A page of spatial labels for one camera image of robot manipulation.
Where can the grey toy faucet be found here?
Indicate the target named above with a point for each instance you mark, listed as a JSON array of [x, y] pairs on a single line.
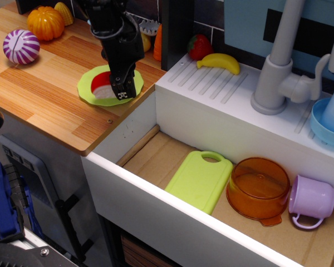
[[277, 82]]

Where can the orange toy carrot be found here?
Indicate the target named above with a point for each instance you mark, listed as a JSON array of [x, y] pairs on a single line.
[[157, 53]]

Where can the green toy cutting board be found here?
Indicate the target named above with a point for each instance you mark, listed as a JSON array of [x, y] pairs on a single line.
[[201, 179]]

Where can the light green toy plate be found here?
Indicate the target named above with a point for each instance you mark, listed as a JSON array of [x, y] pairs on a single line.
[[84, 89]]

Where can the red and white toy sushi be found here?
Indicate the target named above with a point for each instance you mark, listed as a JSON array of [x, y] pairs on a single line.
[[101, 86]]

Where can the blue toy bowl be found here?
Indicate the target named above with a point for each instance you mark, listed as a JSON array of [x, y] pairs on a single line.
[[324, 134]]

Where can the grey pasta spoon blue handle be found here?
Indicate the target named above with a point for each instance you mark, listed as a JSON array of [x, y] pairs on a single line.
[[148, 27]]

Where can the lilac toy mug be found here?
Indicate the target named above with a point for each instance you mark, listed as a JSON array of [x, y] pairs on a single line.
[[310, 198]]

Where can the yellow toy potato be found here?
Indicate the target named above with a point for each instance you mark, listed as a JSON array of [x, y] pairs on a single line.
[[146, 42]]

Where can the orange transparent toy pot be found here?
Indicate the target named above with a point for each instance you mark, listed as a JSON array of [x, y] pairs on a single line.
[[258, 189]]

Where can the light blue panel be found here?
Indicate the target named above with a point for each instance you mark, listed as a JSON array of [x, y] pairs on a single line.
[[250, 29]]

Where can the yellow toy banana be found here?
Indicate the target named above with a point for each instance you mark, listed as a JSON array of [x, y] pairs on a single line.
[[220, 60]]

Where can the black vertical post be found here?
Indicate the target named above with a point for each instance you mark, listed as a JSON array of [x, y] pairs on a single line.
[[177, 19]]

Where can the orange toy pumpkin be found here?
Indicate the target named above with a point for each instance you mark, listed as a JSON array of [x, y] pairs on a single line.
[[45, 23]]

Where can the red toy strawberry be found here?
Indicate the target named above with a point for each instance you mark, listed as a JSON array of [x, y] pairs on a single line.
[[198, 47]]

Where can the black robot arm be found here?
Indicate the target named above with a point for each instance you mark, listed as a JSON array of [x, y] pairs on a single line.
[[113, 8]]

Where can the blue clamp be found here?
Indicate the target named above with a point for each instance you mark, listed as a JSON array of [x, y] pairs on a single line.
[[16, 207]]

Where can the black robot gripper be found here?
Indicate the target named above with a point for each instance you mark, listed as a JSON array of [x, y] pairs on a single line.
[[122, 46]]

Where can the black oven door handle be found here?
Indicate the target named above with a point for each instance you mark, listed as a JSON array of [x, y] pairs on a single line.
[[63, 208]]

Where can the yellow toy corn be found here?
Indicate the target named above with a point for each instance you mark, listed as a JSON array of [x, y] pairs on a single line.
[[65, 13]]

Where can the purple white striped toy onion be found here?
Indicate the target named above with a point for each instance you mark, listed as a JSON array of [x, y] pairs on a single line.
[[21, 47]]

